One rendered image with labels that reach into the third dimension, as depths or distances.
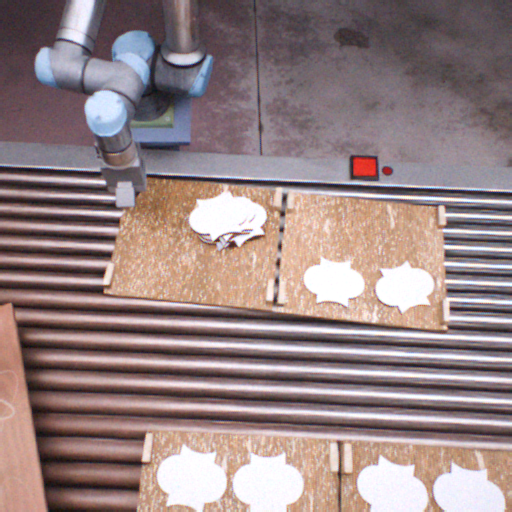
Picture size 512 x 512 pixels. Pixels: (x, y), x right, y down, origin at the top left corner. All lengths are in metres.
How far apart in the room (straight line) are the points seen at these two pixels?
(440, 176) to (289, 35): 1.84
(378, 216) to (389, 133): 1.46
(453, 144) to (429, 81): 0.41
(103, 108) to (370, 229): 0.75
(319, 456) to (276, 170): 0.77
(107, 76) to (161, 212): 0.43
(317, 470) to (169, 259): 0.61
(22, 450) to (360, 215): 0.96
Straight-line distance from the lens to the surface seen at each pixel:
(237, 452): 1.33
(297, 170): 1.66
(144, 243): 1.52
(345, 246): 1.53
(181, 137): 1.79
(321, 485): 1.33
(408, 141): 3.01
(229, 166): 1.66
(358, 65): 3.29
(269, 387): 1.38
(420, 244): 1.58
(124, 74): 1.26
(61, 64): 1.31
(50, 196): 1.68
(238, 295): 1.44
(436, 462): 1.39
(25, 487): 1.28
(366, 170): 1.68
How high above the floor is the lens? 2.25
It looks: 62 degrees down
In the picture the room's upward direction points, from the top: 3 degrees clockwise
